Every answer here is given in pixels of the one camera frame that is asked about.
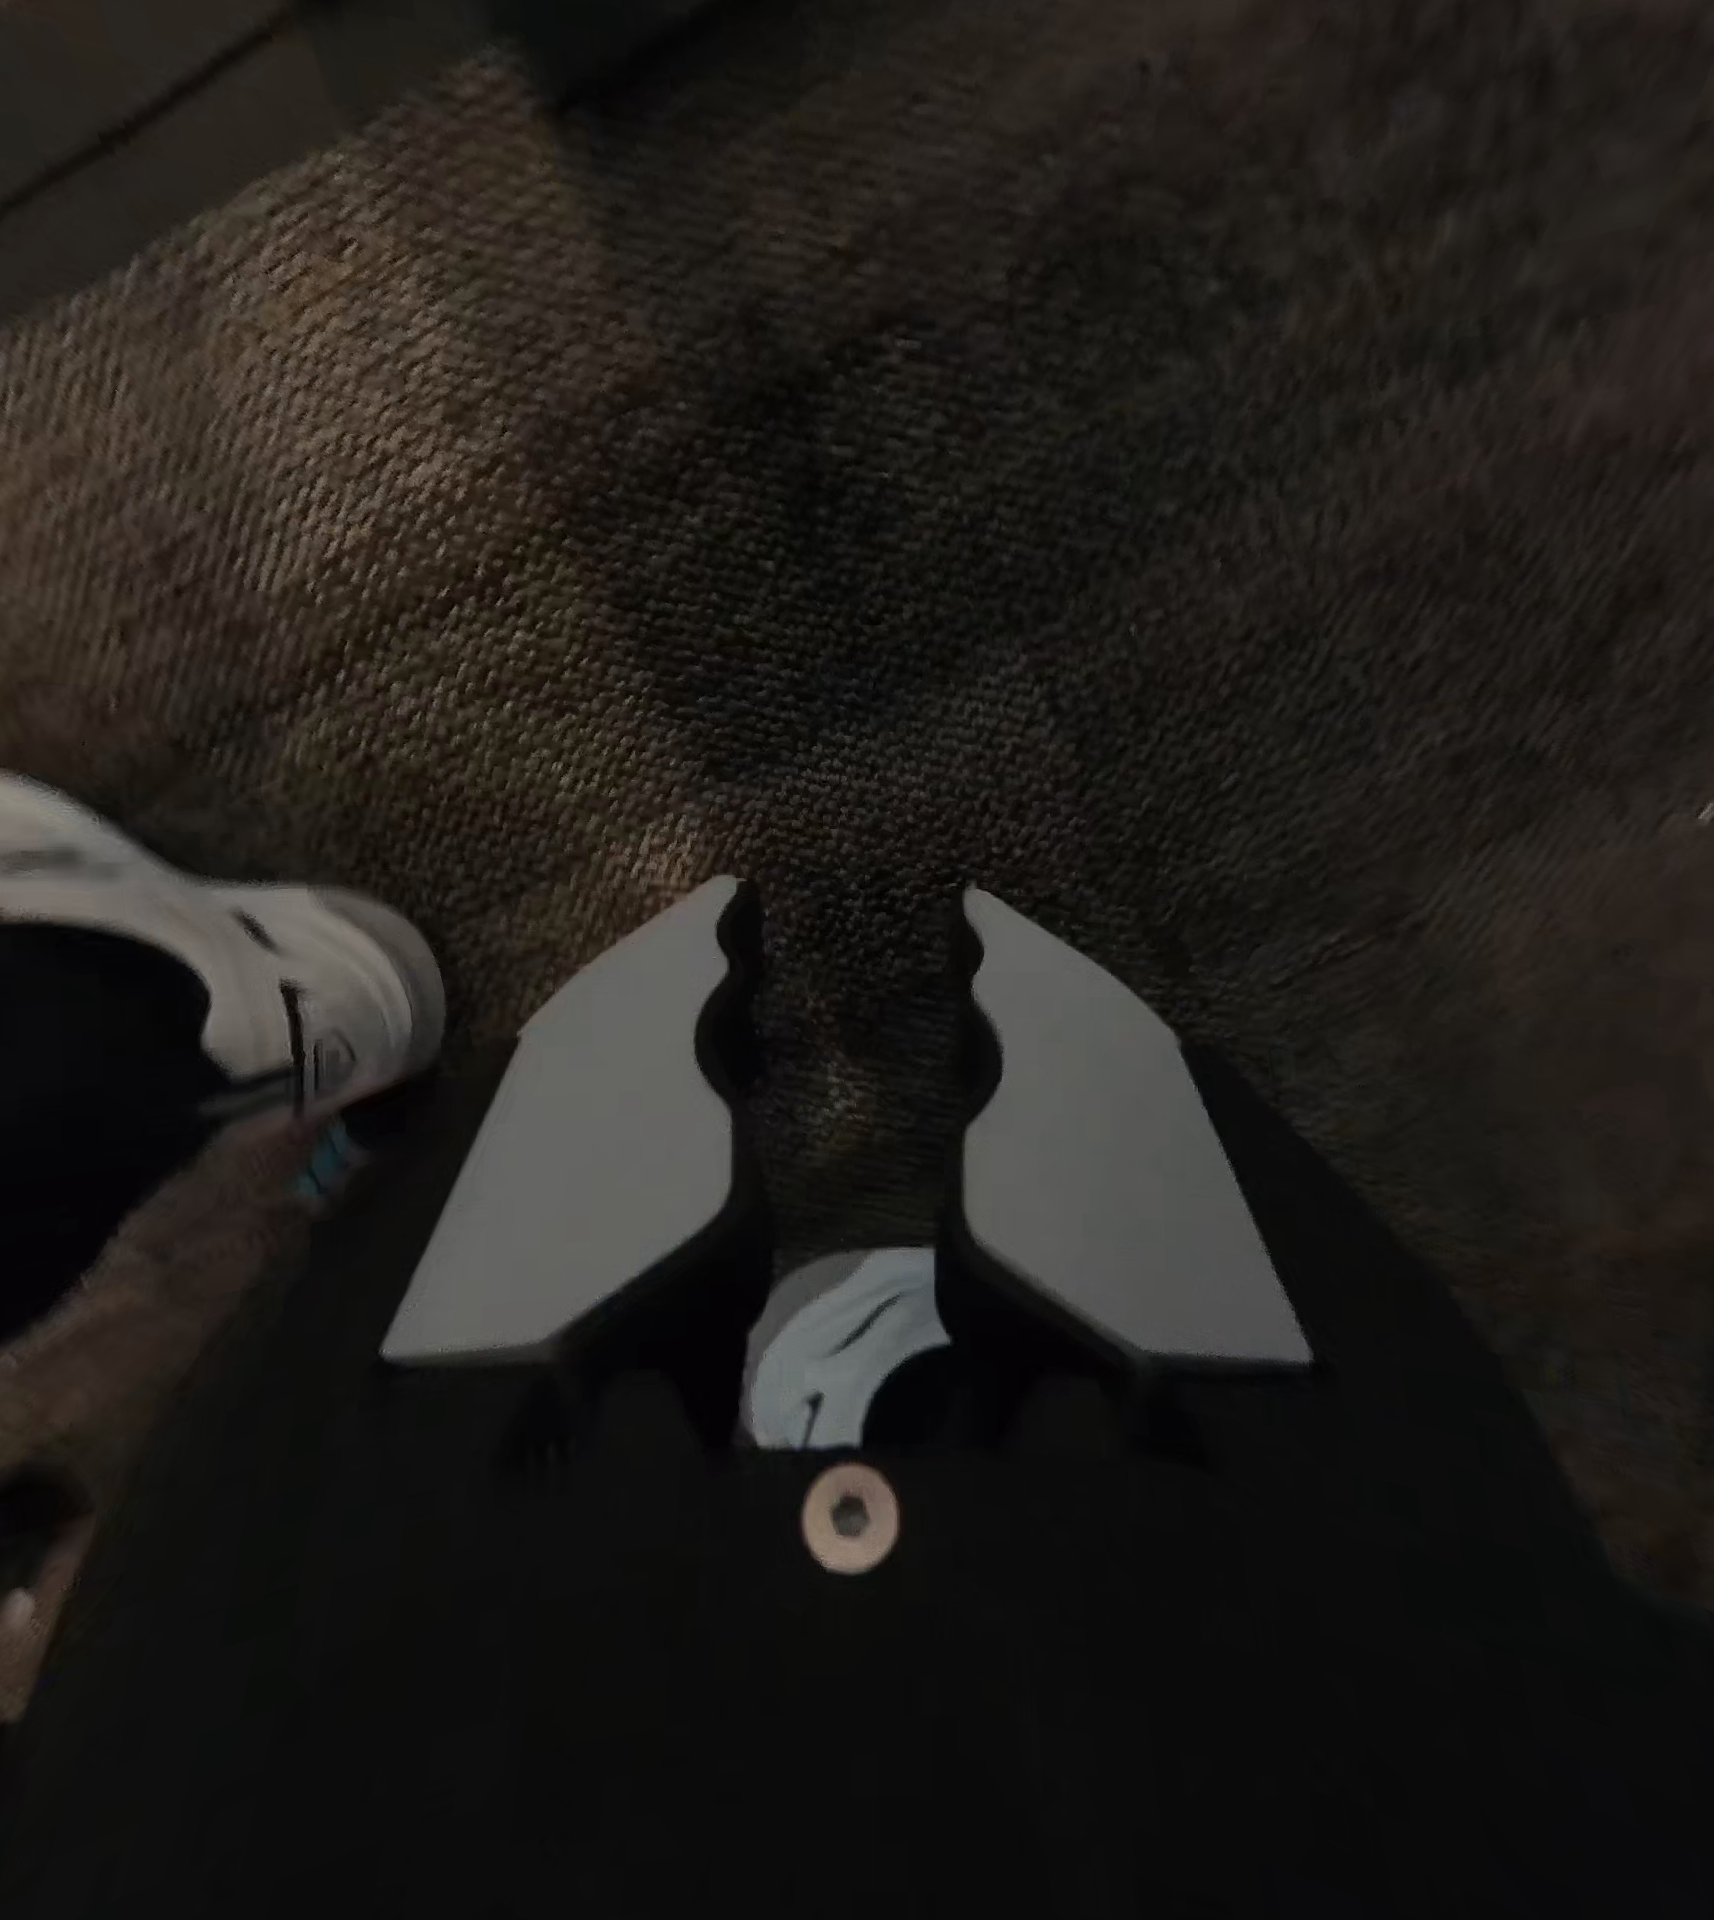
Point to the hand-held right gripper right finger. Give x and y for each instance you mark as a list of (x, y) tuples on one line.
[(1112, 1186)]

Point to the person's dark trouser leg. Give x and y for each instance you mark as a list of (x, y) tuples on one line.
[(16, 1139)]

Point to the person's white sneaker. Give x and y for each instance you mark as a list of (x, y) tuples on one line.
[(272, 977)]

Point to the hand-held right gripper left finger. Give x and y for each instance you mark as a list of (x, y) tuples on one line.
[(570, 1186)]

